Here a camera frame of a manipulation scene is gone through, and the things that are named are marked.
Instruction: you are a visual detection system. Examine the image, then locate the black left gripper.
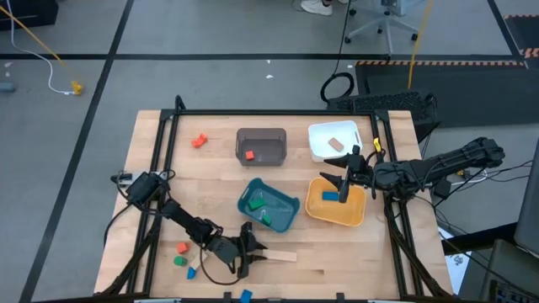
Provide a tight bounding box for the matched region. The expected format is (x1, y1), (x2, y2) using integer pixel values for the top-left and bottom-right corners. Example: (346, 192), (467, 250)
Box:
(210, 221), (268, 279)

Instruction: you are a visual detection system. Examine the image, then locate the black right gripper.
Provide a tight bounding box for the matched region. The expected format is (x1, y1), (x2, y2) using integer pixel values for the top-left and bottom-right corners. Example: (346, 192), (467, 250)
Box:
(318, 146), (376, 203)

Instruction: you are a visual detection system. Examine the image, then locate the long natural wood plank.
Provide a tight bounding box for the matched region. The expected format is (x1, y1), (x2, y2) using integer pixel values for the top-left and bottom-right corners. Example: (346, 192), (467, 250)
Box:
(260, 249), (298, 263)

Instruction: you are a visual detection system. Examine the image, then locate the yellow plastic bin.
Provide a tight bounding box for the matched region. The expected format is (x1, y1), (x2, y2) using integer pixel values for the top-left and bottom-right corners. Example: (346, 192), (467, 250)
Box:
(305, 177), (368, 228)

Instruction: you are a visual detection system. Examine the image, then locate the teal plastic bin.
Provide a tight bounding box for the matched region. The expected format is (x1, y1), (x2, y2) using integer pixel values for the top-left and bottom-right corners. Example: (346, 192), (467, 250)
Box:
(237, 177), (302, 234)

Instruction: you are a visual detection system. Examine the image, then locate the white plastic bin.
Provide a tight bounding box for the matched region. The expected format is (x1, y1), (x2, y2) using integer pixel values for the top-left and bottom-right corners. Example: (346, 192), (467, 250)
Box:
(307, 120), (364, 163)

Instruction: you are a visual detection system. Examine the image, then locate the grey plastic bin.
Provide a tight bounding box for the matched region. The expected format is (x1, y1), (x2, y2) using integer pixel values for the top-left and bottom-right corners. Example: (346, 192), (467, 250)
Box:
(234, 127), (288, 167)

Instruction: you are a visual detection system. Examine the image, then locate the black perforated crate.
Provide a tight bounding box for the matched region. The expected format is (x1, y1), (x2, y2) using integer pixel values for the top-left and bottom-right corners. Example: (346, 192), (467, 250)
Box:
(326, 90), (442, 143)

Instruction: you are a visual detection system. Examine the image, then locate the black power brick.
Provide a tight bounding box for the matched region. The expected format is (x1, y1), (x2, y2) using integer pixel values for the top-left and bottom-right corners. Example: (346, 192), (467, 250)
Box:
(433, 178), (454, 202)

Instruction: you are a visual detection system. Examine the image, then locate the black hazard-striped floor mat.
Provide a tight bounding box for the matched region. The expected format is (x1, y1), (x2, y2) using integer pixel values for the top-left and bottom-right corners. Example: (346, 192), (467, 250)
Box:
(503, 14), (539, 60)
(355, 60), (539, 129)

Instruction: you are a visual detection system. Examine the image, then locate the white printed sheet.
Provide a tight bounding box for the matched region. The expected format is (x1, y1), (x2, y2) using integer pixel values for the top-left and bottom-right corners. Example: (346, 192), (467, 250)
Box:
(437, 226), (472, 296)

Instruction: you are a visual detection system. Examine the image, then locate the black base bar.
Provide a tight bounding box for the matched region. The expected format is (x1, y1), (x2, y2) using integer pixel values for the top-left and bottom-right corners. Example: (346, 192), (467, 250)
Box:
(440, 221), (520, 257)

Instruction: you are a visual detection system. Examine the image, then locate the grey office chair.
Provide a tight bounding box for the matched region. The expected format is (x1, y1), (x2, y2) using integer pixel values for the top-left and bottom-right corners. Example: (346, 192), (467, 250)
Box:
(344, 0), (420, 58)

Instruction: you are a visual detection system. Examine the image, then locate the computer monitor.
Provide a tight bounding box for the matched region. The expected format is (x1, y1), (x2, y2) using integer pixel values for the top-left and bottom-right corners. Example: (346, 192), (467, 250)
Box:
(513, 138), (539, 258)

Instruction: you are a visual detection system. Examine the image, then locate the black box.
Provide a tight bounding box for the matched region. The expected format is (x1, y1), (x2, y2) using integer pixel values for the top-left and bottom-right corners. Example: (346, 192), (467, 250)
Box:
(0, 0), (60, 31)

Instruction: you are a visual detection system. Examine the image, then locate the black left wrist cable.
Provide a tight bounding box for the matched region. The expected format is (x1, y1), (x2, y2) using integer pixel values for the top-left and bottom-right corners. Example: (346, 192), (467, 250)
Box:
(197, 247), (245, 287)

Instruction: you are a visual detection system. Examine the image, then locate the black metal frame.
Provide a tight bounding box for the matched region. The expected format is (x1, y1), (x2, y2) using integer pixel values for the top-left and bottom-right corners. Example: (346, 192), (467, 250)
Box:
(99, 94), (455, 303)

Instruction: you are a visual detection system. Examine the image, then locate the black hanging cable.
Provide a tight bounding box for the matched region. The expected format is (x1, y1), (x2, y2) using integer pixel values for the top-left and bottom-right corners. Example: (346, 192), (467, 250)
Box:
(319, 0), (357, 104)

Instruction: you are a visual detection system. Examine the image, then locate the yellow hanging cable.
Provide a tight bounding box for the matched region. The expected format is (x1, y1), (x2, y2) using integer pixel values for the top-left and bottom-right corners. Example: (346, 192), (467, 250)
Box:
(406, 0), (435, 91)

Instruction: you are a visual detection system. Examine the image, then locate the white cable loop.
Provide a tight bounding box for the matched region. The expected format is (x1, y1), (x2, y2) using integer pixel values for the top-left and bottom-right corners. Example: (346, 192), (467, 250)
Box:
(456, 170), (492, 186)

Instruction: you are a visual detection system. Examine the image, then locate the black base cable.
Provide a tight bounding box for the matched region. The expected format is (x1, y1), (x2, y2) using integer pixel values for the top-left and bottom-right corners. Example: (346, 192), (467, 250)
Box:
(102, 201), (136, 250)

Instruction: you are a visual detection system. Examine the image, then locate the white floor cable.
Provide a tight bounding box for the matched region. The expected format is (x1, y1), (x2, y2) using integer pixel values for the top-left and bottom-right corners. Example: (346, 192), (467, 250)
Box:
(4, 0), (73, 96)

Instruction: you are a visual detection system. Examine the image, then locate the yellow floor cable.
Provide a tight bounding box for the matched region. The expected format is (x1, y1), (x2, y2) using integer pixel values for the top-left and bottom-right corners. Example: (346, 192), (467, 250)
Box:
(0, 4), (81, 85)

